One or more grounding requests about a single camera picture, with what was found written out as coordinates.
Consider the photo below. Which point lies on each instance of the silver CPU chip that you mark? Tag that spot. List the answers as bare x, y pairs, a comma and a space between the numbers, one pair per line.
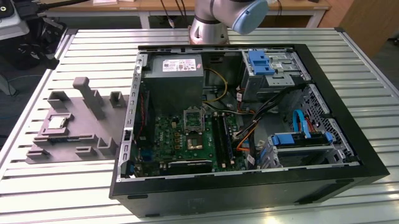
57, 122

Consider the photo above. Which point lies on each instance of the CPU socket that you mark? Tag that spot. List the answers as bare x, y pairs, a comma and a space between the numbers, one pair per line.
195, 142

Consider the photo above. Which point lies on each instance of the white furniture leg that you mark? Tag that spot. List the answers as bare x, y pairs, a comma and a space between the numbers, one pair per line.
5, 86

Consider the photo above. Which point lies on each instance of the small white box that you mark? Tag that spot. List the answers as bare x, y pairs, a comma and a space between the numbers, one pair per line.
104, 2

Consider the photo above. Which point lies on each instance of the grey parts rack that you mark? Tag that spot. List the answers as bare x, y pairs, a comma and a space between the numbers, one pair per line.
80, 123

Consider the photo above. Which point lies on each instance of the RAM stick with blue label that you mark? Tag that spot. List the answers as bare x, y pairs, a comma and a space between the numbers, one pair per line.
63, 139

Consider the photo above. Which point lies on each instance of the grey power supply unit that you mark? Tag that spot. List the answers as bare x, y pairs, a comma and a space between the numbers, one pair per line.
174, 88

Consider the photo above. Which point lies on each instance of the green motherboard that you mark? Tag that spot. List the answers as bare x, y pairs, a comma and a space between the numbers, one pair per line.
164, 137

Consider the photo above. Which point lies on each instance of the black RAM slot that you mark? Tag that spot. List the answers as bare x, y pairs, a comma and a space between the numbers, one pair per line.
227, 137
218, 137

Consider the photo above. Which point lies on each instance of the black graphics card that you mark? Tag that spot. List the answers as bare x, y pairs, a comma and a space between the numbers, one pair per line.
190, 165

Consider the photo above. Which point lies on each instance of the silver metal drive cage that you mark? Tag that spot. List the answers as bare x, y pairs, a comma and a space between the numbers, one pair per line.
278, 80

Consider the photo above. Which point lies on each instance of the hard disk in blue carrier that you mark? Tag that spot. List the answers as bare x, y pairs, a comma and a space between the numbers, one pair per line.
284, 140

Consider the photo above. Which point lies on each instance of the black PC case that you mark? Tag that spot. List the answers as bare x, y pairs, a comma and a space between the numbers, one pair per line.
218, 200

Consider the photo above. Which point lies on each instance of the brown wooden cabinet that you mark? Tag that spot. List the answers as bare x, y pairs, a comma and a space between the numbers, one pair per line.
367, 23

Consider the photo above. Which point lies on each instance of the silver metal disk bay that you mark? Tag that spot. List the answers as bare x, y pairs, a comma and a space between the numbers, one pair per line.
338, 151

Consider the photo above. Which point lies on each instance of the blue plastic drive bracket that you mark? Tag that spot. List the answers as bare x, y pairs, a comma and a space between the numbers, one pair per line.
259, 63

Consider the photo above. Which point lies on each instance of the wooden desk with white frame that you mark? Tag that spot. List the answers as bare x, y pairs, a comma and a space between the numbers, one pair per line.
299, 7

